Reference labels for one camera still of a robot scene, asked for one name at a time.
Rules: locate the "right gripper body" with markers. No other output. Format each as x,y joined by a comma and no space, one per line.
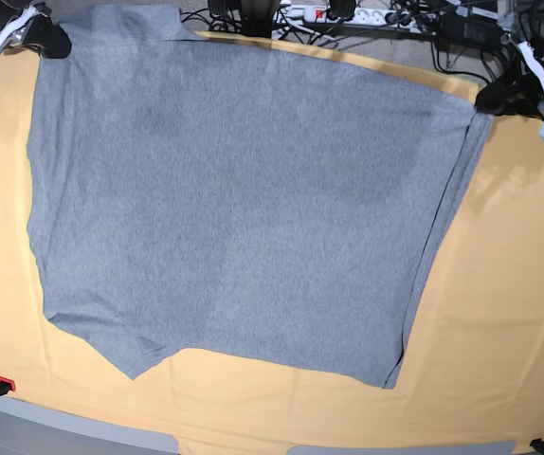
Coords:
13,21

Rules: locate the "grey t-shirt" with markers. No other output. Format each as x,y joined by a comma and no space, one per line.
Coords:
251,202

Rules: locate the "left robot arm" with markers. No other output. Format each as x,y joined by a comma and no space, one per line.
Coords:
523,22

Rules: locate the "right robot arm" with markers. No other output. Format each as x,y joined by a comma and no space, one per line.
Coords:
28,25

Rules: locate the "black power adapter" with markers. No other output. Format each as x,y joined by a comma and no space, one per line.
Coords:
468,32

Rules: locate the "white power strip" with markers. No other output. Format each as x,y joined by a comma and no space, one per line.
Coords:
310,18

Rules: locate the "yellow table cloth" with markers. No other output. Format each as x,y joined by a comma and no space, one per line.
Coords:
473,372

